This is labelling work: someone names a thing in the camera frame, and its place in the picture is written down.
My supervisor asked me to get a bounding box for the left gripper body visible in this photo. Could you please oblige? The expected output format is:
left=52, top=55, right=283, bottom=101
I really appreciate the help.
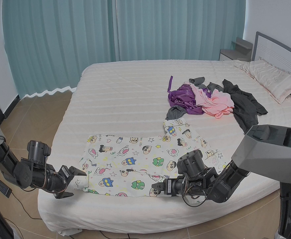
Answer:
left=51, top=165, right=74, bottom=197

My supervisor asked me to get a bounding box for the black cable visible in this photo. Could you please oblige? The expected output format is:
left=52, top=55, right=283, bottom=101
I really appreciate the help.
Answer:
left=182, top=193, right=209, bottom=208
left=0, top=181, right=43, bottom=220

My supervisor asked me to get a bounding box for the dark grey garment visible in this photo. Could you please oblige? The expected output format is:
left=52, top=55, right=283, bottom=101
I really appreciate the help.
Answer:
left=221, top=79, right=268, bottom=134

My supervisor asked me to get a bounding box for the white printed pyjama top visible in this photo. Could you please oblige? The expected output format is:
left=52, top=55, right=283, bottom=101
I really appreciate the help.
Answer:
left=74, top=117, right=227, bottom=199

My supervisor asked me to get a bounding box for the blue-green curtain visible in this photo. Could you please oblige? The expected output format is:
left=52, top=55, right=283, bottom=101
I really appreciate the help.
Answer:
left=115, top=0, right=245, bottom=62
left=2, top=0, right=117, bottom=100

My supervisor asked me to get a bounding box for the purple garment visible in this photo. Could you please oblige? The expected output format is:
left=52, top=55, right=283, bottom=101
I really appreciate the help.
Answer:
left=167, top=75, right=206, bottom=115

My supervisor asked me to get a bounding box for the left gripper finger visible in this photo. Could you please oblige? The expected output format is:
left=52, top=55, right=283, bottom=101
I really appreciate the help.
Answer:
left=70, top=165, right=87, bottom=178
left=55, top=190, right=74, bottom=199

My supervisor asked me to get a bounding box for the black power adapter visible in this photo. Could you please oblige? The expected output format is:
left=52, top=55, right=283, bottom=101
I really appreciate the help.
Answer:
left=0, top=179, right=12, bottom=198

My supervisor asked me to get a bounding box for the cream pillow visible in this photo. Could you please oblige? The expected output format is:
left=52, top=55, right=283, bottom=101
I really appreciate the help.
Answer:
left=239, top=57, right=291, bottom=104

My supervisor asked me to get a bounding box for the pink garment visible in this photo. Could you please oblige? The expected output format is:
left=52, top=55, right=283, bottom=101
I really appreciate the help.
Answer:
left=189, top=82, right=235, bottom=119

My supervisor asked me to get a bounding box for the bed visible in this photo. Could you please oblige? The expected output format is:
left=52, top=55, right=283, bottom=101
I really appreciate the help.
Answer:
left=37, top=31, right=291, bottom=236

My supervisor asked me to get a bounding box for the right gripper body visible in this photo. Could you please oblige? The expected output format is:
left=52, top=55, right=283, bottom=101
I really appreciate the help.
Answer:
left=160, top=179, right=184, bottom=196

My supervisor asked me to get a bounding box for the grey and white bedside table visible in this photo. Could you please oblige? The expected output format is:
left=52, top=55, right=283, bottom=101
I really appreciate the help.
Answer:
left=220, top=37, right=253, bottom=62

